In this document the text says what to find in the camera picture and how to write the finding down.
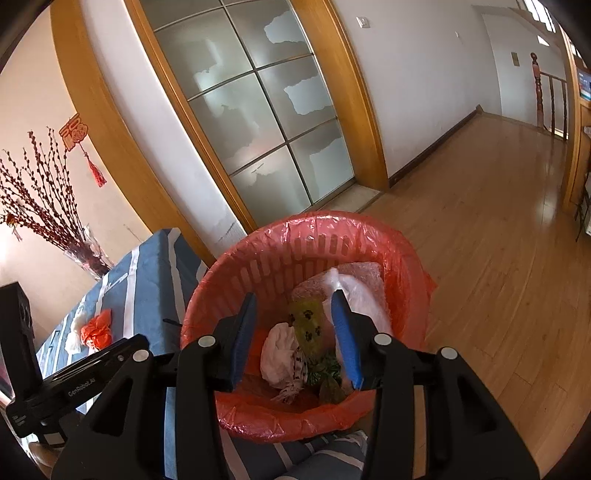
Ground white crumpled paper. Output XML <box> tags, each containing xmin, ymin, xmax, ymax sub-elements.
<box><xmin>260</xmin><ymin>322</ymin><xmax>302</xmax><ymax>389</ymax></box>

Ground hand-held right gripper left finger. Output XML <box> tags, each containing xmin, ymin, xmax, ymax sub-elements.
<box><xmin>51</xmin><ymin>292</ymin><xmax>258</xmax><ymax>480</ymax></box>

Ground red plastic bag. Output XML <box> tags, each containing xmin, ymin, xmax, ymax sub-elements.
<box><xmin>80</xmin><ymin>308</ymin><xmax>114</xmax><ymax>350</ymax></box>

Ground red knot wall hanging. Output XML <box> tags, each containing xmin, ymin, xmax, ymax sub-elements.
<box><xmin>58</xmin><ymin>113</ymin><xmax>108</xmax><ymax>188</ymax></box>

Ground striped grey-blue cloth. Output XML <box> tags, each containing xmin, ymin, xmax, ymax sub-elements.
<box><xmin>222</xmin><ymin>429</ymin><xmax>371</xmax><ymax>480</ymax></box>

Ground wooden door frame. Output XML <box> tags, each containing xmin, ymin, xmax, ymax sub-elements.
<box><xmin>50</xmin><ymin>0</ymin><xmax>392</xmax><ymax>237</ymax></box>

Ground clear glass vase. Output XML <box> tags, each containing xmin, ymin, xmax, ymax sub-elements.
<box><xmin>64</xmin><ymin>225</ymin><xmax>115</xmax><ymax>281</ymax></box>

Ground black speaker box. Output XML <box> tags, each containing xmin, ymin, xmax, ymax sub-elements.
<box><xmin>0</xmin><ymin>282</ymin><xmax>43</xmax><ymax>401</ymax></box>

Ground clear plastic bag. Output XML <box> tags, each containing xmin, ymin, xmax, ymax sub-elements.
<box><xmin>322</xmin><ymin>268</ymin><xmax>394</xmax><ymax>366</ymax></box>

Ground red berry branches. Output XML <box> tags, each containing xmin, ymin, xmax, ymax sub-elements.
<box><xmin>0</xmin><ymin>129</ymin><xmax>94</xmax><ymax>260</ymax></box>

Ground yellow-green snack packet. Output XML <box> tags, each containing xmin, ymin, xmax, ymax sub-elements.
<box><xmin>288</xmin><ymin>298</ymin><xmax>336</xmax><ymax>361</ymax></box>

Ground blue striped tablecloth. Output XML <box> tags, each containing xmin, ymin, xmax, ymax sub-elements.
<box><xmin>34</xmin><ymin>227</ymin><xmax>241</xmax><ymax>480</ymax></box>

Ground wooden stair railing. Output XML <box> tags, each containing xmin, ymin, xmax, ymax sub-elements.
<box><xmin>529</xmin><ymin>52</ymin><xmax>570</xmax><ymax>138</ymax></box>

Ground black and white patterned wrapper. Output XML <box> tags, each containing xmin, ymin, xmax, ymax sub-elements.
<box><xmin>271</xmin><ymin>350</ymin><xmax>309</xmax><ymax>403</ymax></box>

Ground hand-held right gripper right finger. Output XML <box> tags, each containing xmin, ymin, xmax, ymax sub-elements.
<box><xmin>330</xmin><ymin>288</ymin><xmax>541</xmax><ymax>480</ymax></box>

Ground frosted glass sliding door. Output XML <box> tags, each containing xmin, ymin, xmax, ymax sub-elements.
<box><xmin>139</xmin><ymin>0</ymin><xmax>357</xmax><ymax>216</ymax></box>

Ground red bin liner bag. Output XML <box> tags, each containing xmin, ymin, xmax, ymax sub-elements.
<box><xmin>180</xmin><ymin>211</ymin><xmax>438</xmax><ymax>446</ymax></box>

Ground green leaf print packet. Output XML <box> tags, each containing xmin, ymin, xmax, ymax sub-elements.
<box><xmin>305</xmin><ymin>352</ymin><xmax>345</xmax><ymax>403</ymax></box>

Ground red plastic lattice basket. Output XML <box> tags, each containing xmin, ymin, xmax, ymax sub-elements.
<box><xmin>180</xmin><ymin>211</ymin><xmax>437</xmax><ymax>445</ymax></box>

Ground small red gold ornament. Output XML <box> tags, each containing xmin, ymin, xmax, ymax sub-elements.
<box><xmin>1</xmin><ymin>212</ymin><xmax>22</xmax><ymax>241</ymax></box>

